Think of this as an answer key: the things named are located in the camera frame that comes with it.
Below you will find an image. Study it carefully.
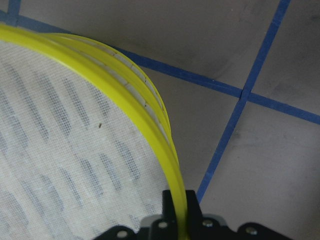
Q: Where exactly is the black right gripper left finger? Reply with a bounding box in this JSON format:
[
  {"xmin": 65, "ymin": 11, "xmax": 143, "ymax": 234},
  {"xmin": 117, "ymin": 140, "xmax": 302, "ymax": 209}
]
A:
[{"xmin": 148, "ymin": 190, "xmax": 178, "ymax": 240}]

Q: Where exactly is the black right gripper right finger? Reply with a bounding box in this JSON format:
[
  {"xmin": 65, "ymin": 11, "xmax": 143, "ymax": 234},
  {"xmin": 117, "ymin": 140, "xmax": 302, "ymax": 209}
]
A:
[{"xmin": 186, "ymin": 190, "xmax": 206, "ymax": 240}]

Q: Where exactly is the yellow bamboo steamer ring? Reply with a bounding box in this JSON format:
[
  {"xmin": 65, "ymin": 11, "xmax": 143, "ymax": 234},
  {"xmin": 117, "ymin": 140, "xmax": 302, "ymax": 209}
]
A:
[{"xmin": 0, "ymin": 23, "xmax": 188, "ymax": 240}]

